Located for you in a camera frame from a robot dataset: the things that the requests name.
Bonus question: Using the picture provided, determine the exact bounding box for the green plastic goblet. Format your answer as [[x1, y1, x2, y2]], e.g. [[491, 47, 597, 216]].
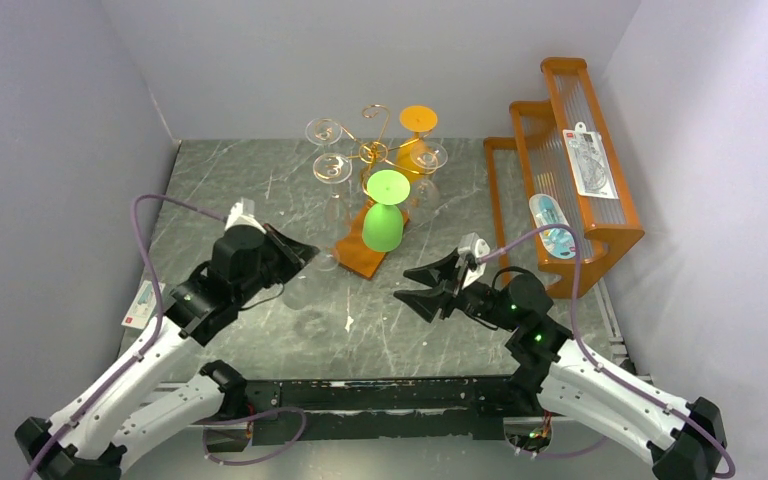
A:
[[362, 170, 411, 253]]

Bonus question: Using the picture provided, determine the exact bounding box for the orange plastic goblet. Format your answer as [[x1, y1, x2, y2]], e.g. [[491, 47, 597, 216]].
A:
[[394, 105, 438, 183]]

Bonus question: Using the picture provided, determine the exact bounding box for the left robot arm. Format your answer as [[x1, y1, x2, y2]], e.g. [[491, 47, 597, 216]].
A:
[[14, 224, 320, 479]]

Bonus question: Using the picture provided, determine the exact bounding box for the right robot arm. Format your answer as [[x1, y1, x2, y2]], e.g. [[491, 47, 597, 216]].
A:
[[393, 251, 727, 479]]

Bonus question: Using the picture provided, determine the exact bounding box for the blue packaged item on shelf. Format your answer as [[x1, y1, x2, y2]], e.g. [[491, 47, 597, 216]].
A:
[[528, 193, 581, 260]]

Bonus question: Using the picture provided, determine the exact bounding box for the orange wooden tiered shelf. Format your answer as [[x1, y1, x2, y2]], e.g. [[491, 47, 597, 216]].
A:
[[483, 57, 644, 299]]

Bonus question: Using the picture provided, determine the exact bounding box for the small blue white packet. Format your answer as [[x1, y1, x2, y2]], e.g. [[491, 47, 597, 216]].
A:
[[121, 280, 157, 330]]

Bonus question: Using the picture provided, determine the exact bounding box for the white packaged item on shelf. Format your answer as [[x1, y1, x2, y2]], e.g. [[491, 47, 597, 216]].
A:
[[562, 122, 619, 200]]

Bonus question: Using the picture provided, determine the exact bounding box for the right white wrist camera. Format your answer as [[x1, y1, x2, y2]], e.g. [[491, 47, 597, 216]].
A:
[[456, 232, 491, 289]]

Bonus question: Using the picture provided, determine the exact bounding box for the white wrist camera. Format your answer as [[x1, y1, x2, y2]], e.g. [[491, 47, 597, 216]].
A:
[[456, 232, 491, 289], [224, 198, 266, 233]]

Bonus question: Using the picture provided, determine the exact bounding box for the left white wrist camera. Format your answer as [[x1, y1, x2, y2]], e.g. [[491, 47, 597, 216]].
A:
[[224, 198, 266, 233]]

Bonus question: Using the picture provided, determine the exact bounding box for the gold wire wine glass rack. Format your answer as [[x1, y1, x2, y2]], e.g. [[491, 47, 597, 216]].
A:
[[316, 104, 435, 201]]

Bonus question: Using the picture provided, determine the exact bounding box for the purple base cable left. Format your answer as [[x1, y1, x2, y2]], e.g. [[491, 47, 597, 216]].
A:
[[191, 407, 307, 467]]

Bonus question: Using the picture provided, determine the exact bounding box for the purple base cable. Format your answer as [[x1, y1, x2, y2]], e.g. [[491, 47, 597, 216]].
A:
[[509, 409, 611, 461], [191, 407, 307, 467]]

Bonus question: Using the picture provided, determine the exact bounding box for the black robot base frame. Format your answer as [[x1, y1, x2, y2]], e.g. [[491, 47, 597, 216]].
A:
[[188, 362, 574, 446]]

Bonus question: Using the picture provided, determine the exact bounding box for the aluminium frame rail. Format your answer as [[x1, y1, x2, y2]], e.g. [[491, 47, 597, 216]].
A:
[[594, 279, 651, 382]]

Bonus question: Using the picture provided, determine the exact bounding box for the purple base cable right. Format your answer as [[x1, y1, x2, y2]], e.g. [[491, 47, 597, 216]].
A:
[[509, 409, 611, 461]]

